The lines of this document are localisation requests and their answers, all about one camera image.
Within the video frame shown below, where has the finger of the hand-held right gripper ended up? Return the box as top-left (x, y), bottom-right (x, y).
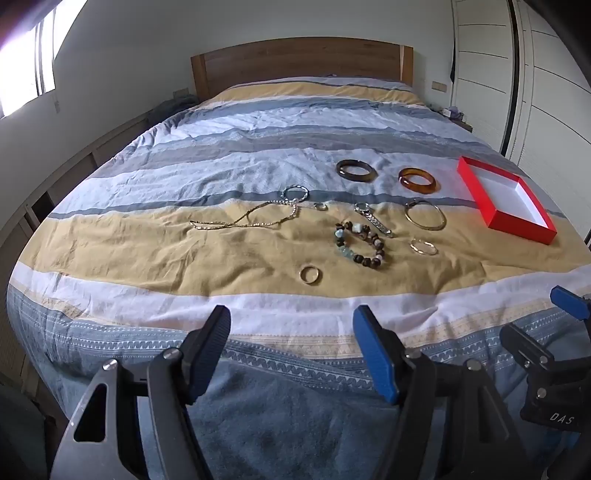
top-left (500, 323), bottom-right (556, 368)
top-left (550, 285), bottom-right (591, 324)

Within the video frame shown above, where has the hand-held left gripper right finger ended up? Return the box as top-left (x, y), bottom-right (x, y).
top-left (353, 304), bottom-right (550, 480)

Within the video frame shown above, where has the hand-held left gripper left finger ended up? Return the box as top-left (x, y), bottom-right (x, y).
top-left (51, 305), bottom-right (231, 480)

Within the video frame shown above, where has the beaded bracelet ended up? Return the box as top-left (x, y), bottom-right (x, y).
top-left (334, 221), bottom-right (389, 271)

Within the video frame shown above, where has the red cardboard box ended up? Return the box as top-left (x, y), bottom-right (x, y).
top-left (457, 156), bottom-right (558, 246)

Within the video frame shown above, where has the gold chain necklace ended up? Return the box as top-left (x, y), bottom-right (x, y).
top-left (189, 199), bottom-right (301, 230)

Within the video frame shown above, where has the silver link bracelet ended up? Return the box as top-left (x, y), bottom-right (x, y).
top-left (355, 202), bottom-right (394, 239)

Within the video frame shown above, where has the thin metal bangle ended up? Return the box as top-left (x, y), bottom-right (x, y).
top-left (404, 199), bottom-right (448, 231)

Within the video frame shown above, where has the grey-blue towel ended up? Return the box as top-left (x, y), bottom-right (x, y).
top-left (185, 339), bottom-right (416, 480)

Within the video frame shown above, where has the amber bangle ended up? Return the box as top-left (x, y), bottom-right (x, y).
top-left (398, 167), bottom-right (438, 195)

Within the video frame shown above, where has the dark brown bangle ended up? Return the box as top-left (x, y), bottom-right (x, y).
top-left (335, 159), bottom-right (378, 184)

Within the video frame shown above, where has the striped duvet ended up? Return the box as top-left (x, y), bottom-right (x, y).
top-left (6, 76), bottom-right (591, 480)

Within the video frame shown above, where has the white wardrobe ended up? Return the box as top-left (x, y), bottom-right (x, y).
top-left (450, 0), bottom-right (591, 234)

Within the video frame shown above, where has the dark cloth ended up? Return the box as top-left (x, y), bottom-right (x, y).
top-left (148, 95), bottom-right (200, 128)

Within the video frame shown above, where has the wooden headboard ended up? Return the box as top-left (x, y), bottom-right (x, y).
top-left (191, 39), bottom-right (415, 102)

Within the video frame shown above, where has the window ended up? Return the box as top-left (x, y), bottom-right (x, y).
top-left (0, 8), bottom-right (57, 118)

